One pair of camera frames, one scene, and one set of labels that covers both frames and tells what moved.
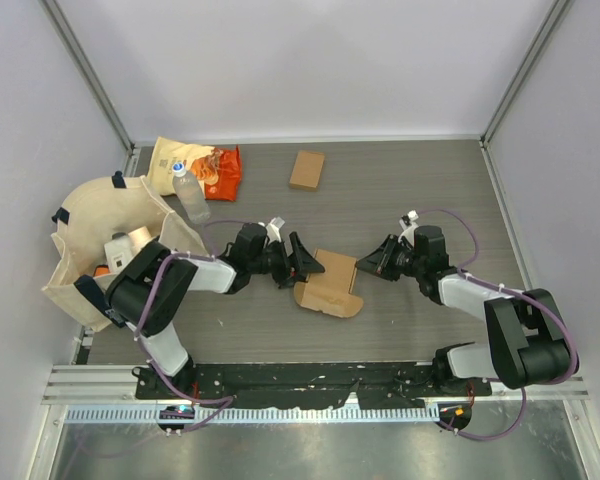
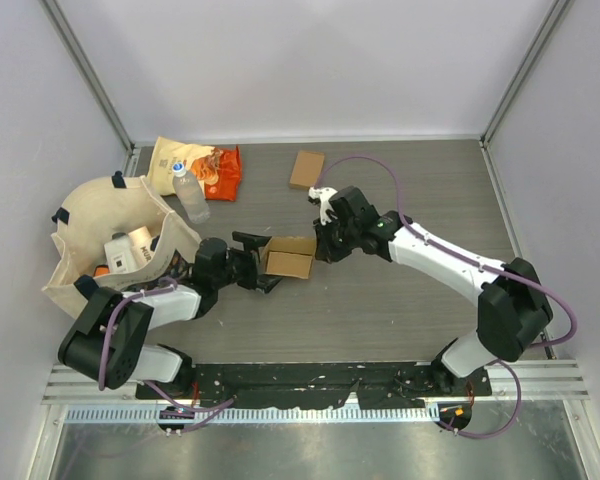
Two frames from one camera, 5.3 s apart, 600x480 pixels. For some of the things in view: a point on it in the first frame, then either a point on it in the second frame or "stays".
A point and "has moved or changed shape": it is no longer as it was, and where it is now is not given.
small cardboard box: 307,169 stays
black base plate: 401,385 stays
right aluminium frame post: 546,29 stays
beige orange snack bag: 218,170 stays
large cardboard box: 331,291 has moved or changed shape
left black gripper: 303,261 to 250,258
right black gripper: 380,261 to 326,251
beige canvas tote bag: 89,214 stays
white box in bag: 118,253 stays
